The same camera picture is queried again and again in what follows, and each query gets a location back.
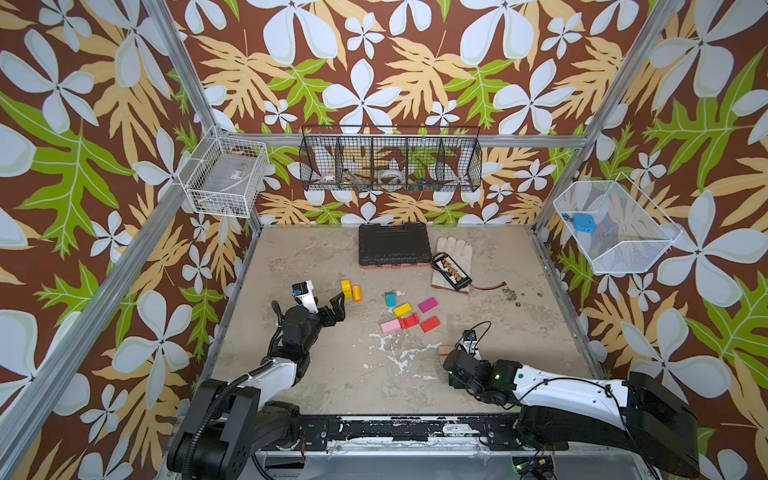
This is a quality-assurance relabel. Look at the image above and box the red rectangular block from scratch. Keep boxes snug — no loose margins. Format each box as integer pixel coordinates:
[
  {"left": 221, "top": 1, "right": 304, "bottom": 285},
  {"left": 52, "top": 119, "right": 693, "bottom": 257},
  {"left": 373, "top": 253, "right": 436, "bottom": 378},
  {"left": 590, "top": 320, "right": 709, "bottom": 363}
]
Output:
[{"left": 420, "top": 316, "right": 441, "bottom": 333}]

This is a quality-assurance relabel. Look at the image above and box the teal block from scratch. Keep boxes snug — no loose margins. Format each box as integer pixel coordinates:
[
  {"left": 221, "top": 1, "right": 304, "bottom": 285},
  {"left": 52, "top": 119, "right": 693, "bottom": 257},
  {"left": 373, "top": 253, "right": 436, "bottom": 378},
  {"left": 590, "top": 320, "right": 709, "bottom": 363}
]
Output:
[{"left": 385, "top": 291, "right": 397, "bottom": 308}]

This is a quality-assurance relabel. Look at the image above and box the white wire basket left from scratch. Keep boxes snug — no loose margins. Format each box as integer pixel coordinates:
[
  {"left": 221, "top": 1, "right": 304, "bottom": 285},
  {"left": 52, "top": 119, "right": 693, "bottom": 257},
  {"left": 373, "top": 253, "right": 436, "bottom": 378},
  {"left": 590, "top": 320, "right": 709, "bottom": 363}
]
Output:
[{"left": 179, "top": 127, "right": 271, "bottom": 219}]

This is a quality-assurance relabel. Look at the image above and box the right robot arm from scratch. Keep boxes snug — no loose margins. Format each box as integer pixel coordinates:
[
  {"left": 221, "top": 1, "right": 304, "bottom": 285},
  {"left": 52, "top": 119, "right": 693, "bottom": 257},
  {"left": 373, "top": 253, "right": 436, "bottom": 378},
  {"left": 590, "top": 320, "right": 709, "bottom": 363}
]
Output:
[{"left": 443, "top": 347, "right": 700, "bottom": 478}]

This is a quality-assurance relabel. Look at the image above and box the black wire basket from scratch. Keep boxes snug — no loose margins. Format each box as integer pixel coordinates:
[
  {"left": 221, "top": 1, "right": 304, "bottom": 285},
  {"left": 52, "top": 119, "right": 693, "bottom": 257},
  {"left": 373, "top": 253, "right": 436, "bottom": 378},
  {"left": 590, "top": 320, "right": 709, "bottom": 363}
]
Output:
[{"left": 298, "top": 125, "right": 483, "bottom": 192}]

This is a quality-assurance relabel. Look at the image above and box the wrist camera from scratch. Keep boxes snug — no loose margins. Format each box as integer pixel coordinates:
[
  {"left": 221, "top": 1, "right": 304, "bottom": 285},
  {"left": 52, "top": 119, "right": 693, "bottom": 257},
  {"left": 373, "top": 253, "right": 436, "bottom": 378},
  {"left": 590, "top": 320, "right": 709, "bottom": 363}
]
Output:
[
  {"left": 459, "top": 337, "right": 479, "bottom": 356},
  {"left": 292, "top": 280, "right": 319, "bottom": 314}
]

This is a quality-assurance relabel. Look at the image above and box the magenta block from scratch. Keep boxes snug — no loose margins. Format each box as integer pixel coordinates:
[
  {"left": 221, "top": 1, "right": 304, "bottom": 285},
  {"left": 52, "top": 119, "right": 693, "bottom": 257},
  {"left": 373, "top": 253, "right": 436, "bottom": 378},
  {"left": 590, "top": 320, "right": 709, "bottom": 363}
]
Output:
[{"left": 418, "top": 297, "right": 438, "bottom": 313}]

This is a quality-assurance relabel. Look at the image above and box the blue object in basket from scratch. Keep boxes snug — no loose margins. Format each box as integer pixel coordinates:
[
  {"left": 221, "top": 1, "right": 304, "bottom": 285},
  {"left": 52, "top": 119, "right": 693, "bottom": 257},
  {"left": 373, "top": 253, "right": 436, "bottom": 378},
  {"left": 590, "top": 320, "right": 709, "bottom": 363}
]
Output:
[{"left": 570, "top": 213, "right": 597, "bottom": 234}]

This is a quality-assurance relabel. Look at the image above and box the beige work glove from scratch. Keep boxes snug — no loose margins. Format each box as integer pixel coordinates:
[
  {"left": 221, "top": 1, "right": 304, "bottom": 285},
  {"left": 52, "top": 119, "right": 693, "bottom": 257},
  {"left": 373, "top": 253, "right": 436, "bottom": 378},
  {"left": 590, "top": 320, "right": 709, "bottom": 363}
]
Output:
[{"left": 431, "top": 236, "right": 473, "bottom": 294}]

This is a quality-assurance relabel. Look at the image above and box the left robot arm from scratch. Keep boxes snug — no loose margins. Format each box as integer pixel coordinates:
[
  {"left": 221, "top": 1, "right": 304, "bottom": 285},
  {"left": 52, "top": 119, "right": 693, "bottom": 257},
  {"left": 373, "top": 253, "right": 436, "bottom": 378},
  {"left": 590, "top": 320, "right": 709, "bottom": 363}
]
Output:
[{"left": 166, "top": 293, "right": 346, "bottom": 479}]

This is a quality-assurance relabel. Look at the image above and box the orange cylinder block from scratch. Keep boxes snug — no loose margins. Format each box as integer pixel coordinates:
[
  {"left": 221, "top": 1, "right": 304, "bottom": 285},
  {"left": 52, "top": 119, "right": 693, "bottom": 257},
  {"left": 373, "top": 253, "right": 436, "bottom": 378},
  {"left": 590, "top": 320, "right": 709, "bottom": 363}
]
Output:
[{"left": 352, "top": 285, "right": 363, "bottom": 302}]

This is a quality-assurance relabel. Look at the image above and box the black battery holder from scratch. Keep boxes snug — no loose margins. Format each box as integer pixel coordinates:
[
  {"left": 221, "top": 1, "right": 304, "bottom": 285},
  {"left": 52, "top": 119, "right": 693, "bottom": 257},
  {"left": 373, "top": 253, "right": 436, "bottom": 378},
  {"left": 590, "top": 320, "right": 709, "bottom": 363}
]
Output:
[{"left": 431, "top": 252, "right": 472, "bottom": 292}]

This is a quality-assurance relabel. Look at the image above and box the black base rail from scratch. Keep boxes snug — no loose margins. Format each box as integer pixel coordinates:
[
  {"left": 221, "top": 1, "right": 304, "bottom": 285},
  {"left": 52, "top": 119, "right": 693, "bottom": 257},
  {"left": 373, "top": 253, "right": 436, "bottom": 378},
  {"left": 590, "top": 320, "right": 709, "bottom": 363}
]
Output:
[{"left": 288, "top": 413, "right": 569, "bottom": 453}]

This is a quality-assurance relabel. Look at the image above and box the pink block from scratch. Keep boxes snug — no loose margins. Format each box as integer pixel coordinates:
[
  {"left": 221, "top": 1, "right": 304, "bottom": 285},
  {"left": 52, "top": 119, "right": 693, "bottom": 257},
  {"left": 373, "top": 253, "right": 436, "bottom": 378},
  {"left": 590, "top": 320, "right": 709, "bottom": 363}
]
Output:
[{"left": 380, "top": 319, "right": 402, "bottom": 334}]

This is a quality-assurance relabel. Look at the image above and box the yellow arch block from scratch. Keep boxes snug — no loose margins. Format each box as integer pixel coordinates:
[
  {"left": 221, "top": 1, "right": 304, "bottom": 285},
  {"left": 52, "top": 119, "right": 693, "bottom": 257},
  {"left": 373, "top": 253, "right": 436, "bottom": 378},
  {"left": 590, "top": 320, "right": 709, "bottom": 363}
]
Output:
[{"left": 341, "top": 279, "right": 353, "bottom": 299}]

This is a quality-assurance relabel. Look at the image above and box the white wire basket right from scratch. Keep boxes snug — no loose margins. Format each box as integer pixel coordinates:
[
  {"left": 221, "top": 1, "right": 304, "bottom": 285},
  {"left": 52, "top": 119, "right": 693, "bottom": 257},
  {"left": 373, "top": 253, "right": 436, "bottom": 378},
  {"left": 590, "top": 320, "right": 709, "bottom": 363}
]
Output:
[{"left": 554, "top": 174, "right": 682, "bottom": 275}]

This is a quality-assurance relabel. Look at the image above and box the yellow rectangular block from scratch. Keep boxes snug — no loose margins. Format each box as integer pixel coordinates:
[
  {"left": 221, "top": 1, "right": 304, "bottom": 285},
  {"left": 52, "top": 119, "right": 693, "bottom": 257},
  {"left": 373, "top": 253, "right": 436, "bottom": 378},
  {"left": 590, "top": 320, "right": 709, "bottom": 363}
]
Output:
[{"left": 393, "top": 303, "right": 413, "bottom": 318}]

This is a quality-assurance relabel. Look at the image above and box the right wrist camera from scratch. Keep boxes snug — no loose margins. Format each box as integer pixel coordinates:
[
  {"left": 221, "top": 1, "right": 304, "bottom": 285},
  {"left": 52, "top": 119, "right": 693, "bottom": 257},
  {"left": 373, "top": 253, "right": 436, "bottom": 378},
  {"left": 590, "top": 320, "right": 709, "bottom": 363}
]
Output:
[{"left": 459, "top": 337, "right": 479, "bottom": 356}]

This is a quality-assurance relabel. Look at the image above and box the black tool case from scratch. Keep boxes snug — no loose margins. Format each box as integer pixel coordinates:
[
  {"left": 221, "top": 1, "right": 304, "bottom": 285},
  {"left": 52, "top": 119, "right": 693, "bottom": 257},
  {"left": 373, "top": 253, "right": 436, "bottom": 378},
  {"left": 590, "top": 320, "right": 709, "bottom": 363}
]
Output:
[{"left": 358, "top": 222, "right": 433, "bottom": 268}]

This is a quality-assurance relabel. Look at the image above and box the red arch block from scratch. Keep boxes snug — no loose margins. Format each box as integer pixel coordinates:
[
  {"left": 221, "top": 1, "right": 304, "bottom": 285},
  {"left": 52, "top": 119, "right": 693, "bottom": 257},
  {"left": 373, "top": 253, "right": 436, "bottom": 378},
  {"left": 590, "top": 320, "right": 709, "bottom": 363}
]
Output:
[{"left": 398, "top": 313, "right": 421, "bottom": 330}]

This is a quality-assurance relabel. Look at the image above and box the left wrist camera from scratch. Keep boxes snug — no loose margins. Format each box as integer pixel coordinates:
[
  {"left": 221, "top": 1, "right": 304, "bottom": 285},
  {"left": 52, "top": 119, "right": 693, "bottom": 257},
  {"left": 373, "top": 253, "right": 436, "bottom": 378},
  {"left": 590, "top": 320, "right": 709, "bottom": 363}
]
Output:
[{"left": 292, "top": 280, "right": 319, "bottom": 314}]

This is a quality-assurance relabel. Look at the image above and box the white wire basket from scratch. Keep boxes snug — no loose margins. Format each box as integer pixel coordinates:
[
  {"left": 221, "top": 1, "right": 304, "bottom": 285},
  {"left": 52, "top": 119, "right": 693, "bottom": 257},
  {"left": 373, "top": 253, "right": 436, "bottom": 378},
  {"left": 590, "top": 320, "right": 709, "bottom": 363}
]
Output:
[
  {"left": 179, "top": 127, "right": 271, "bottom": 219},
  {"left": 554, "top": 174, "right": 682, "bottom": 275}
]

